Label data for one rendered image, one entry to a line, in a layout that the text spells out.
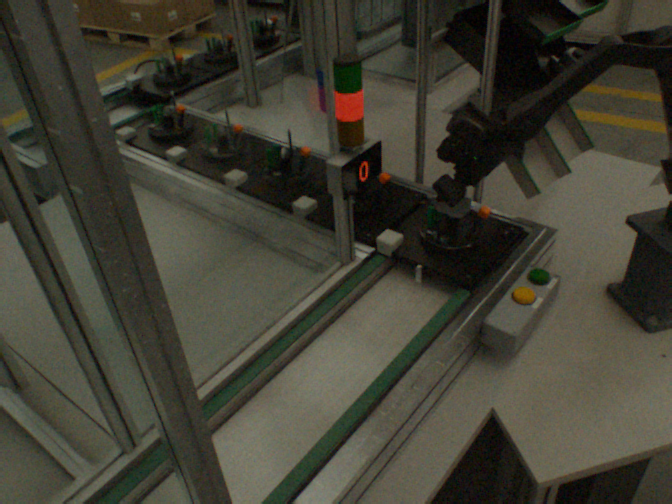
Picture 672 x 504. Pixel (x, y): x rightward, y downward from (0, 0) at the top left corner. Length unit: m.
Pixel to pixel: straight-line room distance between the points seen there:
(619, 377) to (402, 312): 0.43
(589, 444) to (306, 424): 0.49
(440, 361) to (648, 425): 0.38
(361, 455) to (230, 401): 0.26
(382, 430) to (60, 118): 0.77
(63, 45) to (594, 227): 1.45
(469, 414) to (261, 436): 0.38
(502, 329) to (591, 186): 0.75
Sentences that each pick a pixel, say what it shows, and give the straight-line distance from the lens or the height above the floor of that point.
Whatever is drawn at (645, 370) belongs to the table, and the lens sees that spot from 1.31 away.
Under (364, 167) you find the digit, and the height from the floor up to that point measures 1.21.
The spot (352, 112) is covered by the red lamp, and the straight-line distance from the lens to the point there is 1.08.
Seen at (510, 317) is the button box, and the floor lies 0.96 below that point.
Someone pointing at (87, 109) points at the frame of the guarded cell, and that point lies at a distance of 0.36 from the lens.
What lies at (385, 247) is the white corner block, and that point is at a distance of 1.32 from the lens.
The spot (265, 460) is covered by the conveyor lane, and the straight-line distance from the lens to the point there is 1.05.
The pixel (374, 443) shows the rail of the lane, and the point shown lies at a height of 0.96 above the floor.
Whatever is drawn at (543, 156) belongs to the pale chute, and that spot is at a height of 1.04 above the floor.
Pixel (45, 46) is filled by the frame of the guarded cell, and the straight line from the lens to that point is 0.34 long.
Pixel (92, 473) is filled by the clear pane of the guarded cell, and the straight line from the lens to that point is 0.50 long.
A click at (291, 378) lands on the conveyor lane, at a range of 1.14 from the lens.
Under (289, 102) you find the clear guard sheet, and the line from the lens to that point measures 1.02.
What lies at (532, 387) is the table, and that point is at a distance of 1.22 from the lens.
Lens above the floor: 1.78
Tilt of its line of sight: 38 degrees down
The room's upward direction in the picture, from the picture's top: 5 degrees counter-clockwise
